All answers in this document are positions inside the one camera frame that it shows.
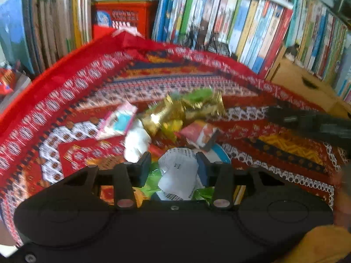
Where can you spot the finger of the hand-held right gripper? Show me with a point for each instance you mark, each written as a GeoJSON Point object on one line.
{"type": "Point", "coordinates": [282, 116]}

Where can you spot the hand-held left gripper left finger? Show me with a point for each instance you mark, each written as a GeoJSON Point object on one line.
{"type": "Point", "coordinates": [142, 169]}

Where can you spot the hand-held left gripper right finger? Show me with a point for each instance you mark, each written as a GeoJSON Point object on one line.
{"type": "Point", "coordinates": [203, 167]}

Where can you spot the white printed wrapper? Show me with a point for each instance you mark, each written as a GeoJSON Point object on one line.
{"type": "Point", "coordinates": [178, 172]}

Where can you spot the person's left forearm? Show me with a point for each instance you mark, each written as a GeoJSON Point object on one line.
{"type": "Point", "coordinates": [320, 243]}

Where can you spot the row of teal spined books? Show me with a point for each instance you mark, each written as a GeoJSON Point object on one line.
{"type": "Point", "coordinates": [320, 41]}

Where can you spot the row of tall upright books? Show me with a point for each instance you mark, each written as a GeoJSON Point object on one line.
{"type": "Point", "coordinates": [219, 19]}

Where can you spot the row of pale upright books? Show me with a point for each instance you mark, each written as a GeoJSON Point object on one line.
{"type": "Point", "coordinates": [60, 24]}

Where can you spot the crumpled green plastic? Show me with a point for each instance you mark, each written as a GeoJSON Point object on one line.
{"type": "Point", "coordinates": [152, 182]}

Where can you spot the blue white packet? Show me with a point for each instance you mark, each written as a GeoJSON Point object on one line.
{"type": "Point", "coordinates": [220, 153]}

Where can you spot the crumpled white paper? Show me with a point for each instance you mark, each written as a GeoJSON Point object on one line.
{"type": "Point", "coordinates": [135, 142]}

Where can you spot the pink yellow packet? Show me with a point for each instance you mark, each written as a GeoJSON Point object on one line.
{"type": "Point", "coordinates": [200, 134]}

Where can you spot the wooden drawer box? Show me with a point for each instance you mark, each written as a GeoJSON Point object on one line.
{"type": "Point", "coordinates": [296, 79]}

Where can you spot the pink white packet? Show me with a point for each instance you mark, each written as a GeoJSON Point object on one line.
{"type": "Point", "coordinates": [118, 120]}

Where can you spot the gold foil wrapper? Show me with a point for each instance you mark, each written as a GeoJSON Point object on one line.
{"type": "Point", "coordinates": [211, 106]}
{"type": "Point", "coordinates": [161, 115]}

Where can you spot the small cat figurine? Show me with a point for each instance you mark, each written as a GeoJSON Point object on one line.
{"type": "Point", "coordinates": [292, 52]}

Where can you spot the red patterned tablecloth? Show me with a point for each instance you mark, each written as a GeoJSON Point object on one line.
{"type": "Point", "coordinates": [82, 82]}

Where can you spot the black miniature bicycle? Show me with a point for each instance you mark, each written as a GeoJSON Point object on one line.
{"type": "Point", "coordinates": [203, 41]}

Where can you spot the red plastic crate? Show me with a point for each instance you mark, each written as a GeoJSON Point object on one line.
{"type": "Point", "coordinates": [123, 19]}

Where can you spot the red snack bag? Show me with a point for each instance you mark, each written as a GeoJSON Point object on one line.
{"type": "Point", "coordinates": [6, 82]}

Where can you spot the large blue book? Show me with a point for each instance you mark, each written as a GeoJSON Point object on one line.
{"type": "Point", "coordinates": [13, 33]}

